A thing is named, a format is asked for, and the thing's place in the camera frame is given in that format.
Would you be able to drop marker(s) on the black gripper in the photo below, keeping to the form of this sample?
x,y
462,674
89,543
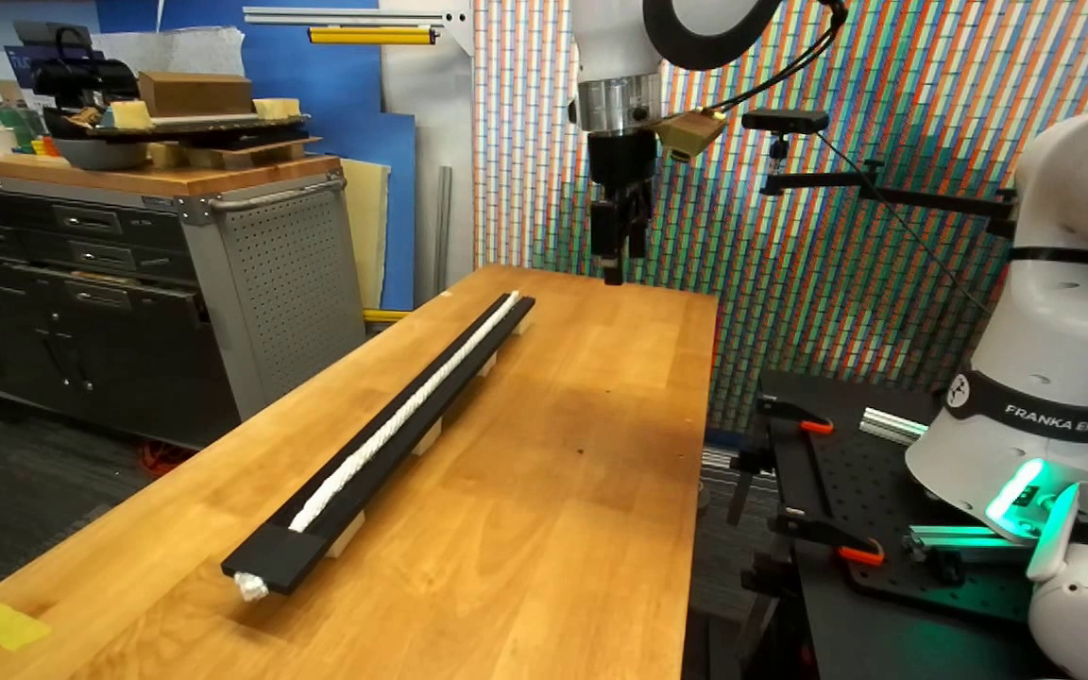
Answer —
x,y
625,163

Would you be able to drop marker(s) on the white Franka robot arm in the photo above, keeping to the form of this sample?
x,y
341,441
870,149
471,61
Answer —
x,y
1074,325

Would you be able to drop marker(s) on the small green object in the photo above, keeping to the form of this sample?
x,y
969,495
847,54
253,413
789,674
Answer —
x,y
16,125

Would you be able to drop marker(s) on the white panel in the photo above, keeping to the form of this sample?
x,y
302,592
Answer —
x,y
424,113

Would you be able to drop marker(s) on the yellow bar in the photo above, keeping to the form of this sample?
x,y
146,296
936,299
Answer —
x,y
386,316

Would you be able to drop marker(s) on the beige panel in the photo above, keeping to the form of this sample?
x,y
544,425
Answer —
x,y
365,231

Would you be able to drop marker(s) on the yellow spirit level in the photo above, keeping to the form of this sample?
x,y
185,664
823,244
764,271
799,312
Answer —
x,y
372,37

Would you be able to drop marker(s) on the blue board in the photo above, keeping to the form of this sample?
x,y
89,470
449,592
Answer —
x,y
328,100

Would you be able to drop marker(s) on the silver aluminium extrusion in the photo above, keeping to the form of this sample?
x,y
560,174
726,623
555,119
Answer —
x,y
894,425

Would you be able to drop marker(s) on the white bar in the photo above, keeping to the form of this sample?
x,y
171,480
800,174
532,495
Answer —
x,y
357,18

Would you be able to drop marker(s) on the grey metal tool cabinet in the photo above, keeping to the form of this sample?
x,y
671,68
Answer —
x,y
265,290

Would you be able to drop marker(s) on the yellow foam block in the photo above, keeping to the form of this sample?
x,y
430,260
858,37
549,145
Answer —
x,y
280,106
127,113

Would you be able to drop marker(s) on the small wooden pallet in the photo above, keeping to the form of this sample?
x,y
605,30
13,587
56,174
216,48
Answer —
x,y
236,151

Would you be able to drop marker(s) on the black breadboard table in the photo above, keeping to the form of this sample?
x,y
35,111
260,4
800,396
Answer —
x,y
847,605

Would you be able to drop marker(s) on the flat black tray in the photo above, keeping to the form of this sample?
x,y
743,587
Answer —
x,y
190,125

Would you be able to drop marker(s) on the brown cardboard box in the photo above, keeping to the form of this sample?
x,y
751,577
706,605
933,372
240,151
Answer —
x,y
196,97

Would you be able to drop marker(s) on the green lit aluminium extrusion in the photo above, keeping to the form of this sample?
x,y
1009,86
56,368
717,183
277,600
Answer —
x,y
962,537

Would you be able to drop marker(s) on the white plastic sheet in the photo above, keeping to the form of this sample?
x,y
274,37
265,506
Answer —
x,y
180,52

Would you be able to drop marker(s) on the wooden cabinet worktop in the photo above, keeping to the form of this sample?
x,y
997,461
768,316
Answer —
x,y
129,174

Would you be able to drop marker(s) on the black machine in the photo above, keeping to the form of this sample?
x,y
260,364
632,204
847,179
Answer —
x,y
71,68

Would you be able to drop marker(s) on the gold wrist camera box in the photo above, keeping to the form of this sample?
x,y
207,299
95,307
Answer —
x,y
693,135

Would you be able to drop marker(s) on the black external camera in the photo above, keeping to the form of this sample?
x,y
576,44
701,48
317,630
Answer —
x,y
784,121

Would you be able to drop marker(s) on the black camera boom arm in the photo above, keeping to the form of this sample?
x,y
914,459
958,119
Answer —
x,y
896,194

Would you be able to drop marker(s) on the long black rail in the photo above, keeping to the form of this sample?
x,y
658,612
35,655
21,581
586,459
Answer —
x,y
268,559

